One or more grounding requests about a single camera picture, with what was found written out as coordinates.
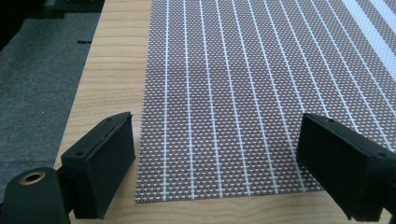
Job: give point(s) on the black stand base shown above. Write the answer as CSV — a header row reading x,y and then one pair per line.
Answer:
x,y
74,5

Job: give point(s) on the striped woven placemat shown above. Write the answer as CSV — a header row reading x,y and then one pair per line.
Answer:
x,y
218,93

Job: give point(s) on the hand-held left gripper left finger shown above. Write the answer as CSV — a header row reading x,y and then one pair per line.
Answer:
x,y
102,161

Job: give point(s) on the black tape mark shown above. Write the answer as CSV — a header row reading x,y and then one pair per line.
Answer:
x,y
84,41

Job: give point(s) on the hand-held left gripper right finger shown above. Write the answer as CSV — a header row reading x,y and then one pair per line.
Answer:
x,y
345,168

